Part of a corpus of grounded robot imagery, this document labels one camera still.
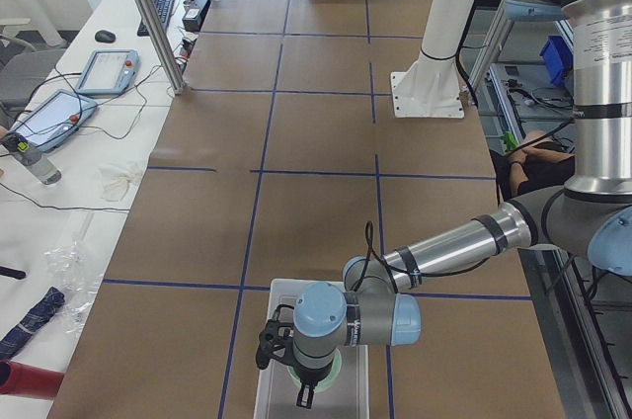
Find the clear plastic box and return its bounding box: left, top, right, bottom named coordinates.
left=253, top=278, right=371, bottom=419

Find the near teach pendant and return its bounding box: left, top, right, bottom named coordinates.
left=11, top=90, right=98, bottom=152

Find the black keyboard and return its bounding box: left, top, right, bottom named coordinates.
left=152, top=0, right=176, bottom=30

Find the red fire extinguisher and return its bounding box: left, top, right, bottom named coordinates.
left=1, top=361, right=64, bottom=400

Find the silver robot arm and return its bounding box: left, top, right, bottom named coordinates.
left=255, top=0, right=631, bottom=408

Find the seated person in black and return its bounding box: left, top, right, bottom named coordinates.
left=490, top=130, right=575, bottom=201

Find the green handled tool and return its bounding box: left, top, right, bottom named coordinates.
left=501, top=131, right=519, bottom=153

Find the mint green bowl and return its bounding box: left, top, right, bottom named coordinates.
left=287, top=349, right=343, bottom=393

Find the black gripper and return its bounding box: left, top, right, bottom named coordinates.
left=255, top=303, right=314, bottom=408

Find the black box device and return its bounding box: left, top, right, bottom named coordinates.
left=182, top=0, right=210, bottom=32

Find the teach pendant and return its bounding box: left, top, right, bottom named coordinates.
left=11, top=90, right=98, bottom=152
left=75, top=49, right=139, bottom=98

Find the white crumpled tissue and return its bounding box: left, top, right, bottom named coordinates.
left=98, top=161, right=145, bottom=202

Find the white pillar with base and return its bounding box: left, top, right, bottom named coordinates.
left=390, top=0, right=475, bottom=120

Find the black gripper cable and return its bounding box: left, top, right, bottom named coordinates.
left=354, top=219, right=500, bottom=292

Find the black computer mouse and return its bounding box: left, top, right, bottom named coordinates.
left=94, top=30, right=117, bottom=43

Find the clear water bottle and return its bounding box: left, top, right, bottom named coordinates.
left=1, top=131, right=61, bottom=185

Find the aluminium frame post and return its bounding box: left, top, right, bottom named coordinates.
left=134, top=0, right=186, bottom=95

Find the far teach pendant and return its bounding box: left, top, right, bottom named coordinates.
left=75, top=49, right=139, bottom=98

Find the folded dark umbrella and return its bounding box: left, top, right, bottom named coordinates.
left=1, top=287, right=65, bottom=360

